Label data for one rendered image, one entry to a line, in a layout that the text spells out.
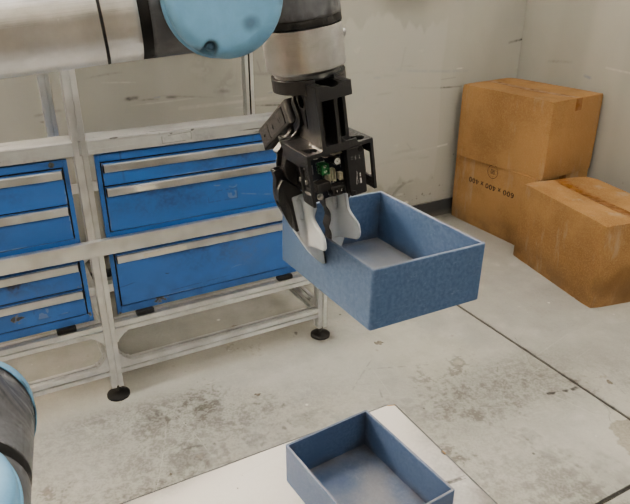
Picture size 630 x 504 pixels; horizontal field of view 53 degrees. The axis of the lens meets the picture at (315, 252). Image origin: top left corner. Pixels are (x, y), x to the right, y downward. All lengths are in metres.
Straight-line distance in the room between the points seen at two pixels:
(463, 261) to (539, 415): 1.69
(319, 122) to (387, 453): 0.60
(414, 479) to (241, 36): 0.74
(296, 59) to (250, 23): 0.18
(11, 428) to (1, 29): 0.41
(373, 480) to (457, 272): 0.43
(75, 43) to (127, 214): 1.72
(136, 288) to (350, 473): 1.37
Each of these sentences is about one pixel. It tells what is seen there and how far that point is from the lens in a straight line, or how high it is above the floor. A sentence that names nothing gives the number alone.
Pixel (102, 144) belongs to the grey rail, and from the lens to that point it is 2.02.
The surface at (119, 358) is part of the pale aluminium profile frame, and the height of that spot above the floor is 0.16.
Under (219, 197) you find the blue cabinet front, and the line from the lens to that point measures 2.20.
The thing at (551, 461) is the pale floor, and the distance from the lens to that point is 2.20.
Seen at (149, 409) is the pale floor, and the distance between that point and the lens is 2.33.
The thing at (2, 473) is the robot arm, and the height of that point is 1.03.
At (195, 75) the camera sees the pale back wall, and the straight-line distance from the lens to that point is 2.99.
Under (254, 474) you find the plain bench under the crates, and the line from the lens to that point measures 1.03.
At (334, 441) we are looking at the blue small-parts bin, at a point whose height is 0.74.
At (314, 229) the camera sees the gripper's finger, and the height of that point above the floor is 1.17.
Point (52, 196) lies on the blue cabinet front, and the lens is 2.06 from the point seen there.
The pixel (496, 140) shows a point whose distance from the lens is 3.58.
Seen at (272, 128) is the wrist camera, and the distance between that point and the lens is 0.68.
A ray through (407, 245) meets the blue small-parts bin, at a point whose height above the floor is 1.08.
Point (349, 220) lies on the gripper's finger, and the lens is 0.66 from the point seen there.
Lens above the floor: 1.42
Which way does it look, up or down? 25 degrees down
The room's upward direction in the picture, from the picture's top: straight up
